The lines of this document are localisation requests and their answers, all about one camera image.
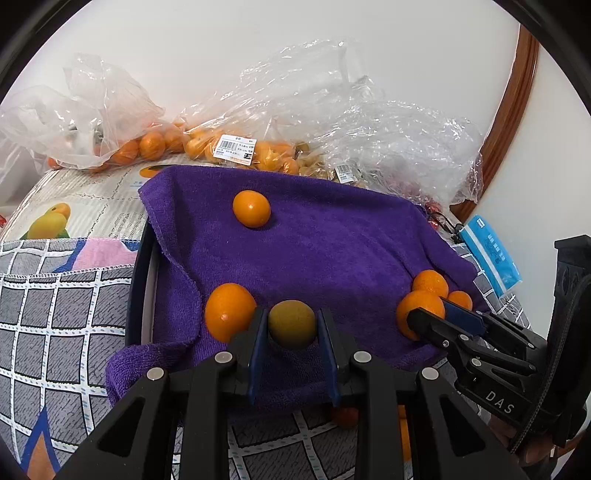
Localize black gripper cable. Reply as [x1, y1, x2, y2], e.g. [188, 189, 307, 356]
[508, 277, 580, 457]

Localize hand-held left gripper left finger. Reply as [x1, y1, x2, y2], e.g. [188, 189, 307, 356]
[55, 306, 270, 480]

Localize black tray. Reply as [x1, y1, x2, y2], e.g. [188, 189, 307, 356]
[124, 217, 160, 347]

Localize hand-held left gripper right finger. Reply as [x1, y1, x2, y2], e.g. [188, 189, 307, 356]
[317, 307, 527, 480]

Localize brown wooden frame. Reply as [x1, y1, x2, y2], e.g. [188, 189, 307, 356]
[450, 23, 540, 227]

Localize bagged small yellow fruits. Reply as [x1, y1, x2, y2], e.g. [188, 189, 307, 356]
[298, 143, 370, 188]

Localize bagged oranges cluster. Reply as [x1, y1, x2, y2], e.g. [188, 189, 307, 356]
[46, 122, 188, 174]
[185, 127, 301, 175]

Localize white plastic bag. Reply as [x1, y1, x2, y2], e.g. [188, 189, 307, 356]
[0, 138, 47, 206]

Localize clear plastic bag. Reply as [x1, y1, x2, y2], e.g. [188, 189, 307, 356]
[178, 39, 375, 176]
[0, 53, 167, 171]
[300, 99, 485, 208]

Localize greenish brown round fruit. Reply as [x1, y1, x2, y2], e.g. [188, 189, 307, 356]
[268, 300, 318, 350]

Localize purple towel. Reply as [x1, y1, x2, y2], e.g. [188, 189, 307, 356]
[105, 165, 490, 411]

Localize person's right hand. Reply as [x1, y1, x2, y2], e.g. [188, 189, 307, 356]
[492, 414, 561, 468]

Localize reddish orange fruit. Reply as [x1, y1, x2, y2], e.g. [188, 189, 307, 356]
[330, 406, 361, 428]

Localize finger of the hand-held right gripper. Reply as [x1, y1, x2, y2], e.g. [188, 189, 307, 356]
[406, 306, 537, 377]
[441, 296, 549, 361]

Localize blue tissue packet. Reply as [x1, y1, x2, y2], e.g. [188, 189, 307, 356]
[458, 215, 522, 291]

